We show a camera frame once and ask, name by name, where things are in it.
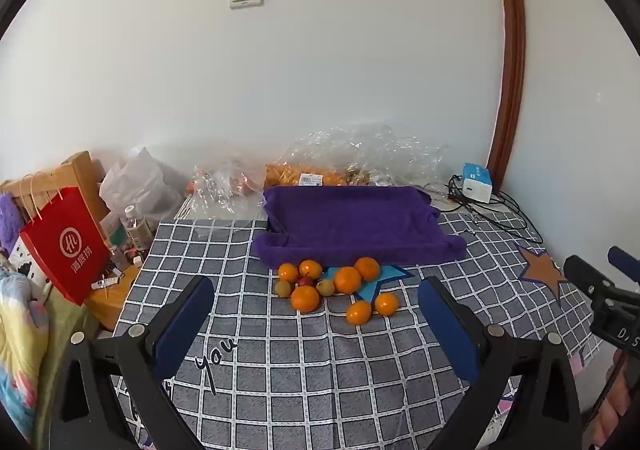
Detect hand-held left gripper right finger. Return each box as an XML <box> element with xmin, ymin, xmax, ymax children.
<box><xmin>417</xmin><ymin>276</ymin><xmax>584</xmax><ymax>450</ymax></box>

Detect yellow green cloth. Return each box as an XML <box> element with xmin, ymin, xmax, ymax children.
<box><xmin>30</xmin><ymin>300</ymin><xmax>101</xmax><ymax>431</ymax></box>

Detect purple towel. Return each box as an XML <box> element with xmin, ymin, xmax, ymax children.
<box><xmin>251</xmin><ymin>185</ymin><xmax>468</xmax><ymax>267</ymax></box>

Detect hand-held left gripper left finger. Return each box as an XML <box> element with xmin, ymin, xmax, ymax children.
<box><xmin>50</xmin><ymin>275</ymin><xmax>216</xmax><ymax>450</ymax></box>

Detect black cables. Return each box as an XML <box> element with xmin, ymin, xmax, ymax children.
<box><xmin>425</xmin><ymin>174</ymin><xmax>543</xmax><ymax>245</ymax></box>

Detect white black patterned bag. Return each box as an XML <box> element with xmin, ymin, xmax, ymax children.
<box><xmin>7</xmin><ymin>235</ymin><xmax>51</xmax><ymax>291</ymax></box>

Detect red paper bag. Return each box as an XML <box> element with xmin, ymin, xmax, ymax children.
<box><xmin>19</xmin><ymin>186</ymin><xmax>112</xmax><ymax>307</ymax></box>

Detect purple fluffy cloth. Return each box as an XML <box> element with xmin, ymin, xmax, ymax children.
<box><xmin>0</xmin><ymin>194</ymin><xmax>26</xmax><ymax>255</ymax></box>

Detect person's right hand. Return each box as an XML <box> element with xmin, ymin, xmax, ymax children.
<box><xmin>585</xmin><ymin>360</ymin><xmax>640</xmax><ymax>450</ymax></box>

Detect brown wooden door frame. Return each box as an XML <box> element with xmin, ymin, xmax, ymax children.
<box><xmin>487</xmin><ymin>0</ymin><xmax>528</xmax><ymax>191</ymax></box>

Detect clear bag of red fruit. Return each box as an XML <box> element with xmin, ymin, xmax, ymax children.
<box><xmin>187</xmin><ymin>160</ymin><xmax>268</xmax><ymax>221</ymax></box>

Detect colourful pastel blanket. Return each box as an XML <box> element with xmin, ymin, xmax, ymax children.
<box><xmin>0</xmin><ymin>257</ymin><xmax>51</xmax><ymax>436</ymax></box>

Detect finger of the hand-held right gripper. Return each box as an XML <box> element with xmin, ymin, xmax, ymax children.
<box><xmin>607</xmin><ymin>246</ymin><xmax>640</xmax><ymax>283</ymax></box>
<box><xmin>563</xmin><ymin>255</ymin><xmax>615</xmax><ymax>299</ymax></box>

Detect white translucent plastic bag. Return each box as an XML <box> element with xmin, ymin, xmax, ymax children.
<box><xmin>99</xmin><ymin>147</ymin><xmax>186</xmax><ymax>223</ymax></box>

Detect clear bag of kumquats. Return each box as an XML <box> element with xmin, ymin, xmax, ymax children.
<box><xmin>263</xmin><ymin>127</ymin><xmax>381</xmax><ymax>191</ymax></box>

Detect wooden nightstand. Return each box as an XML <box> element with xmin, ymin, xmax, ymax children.
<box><xmin>85</xmin><ymin>260</ymin><xmax>143</xmax><ymax>331</ymax></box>

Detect clear bag of longans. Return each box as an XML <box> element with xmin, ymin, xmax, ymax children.
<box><xmin>345</xmin><ymin>127</ymin><xmax>451</xmax><ymax>195</ymax></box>

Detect clear plastic bottle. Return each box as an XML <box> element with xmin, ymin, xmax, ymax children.
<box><xmin>120</xmin><ymin>205</ymin><xmax>151</xmax><ymax>251</ymax></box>

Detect white and blue charger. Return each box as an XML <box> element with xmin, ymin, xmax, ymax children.
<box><xmin>461</xmin><ymin>162</ymin><xmax>493</xmax><ymax>203</ymax></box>

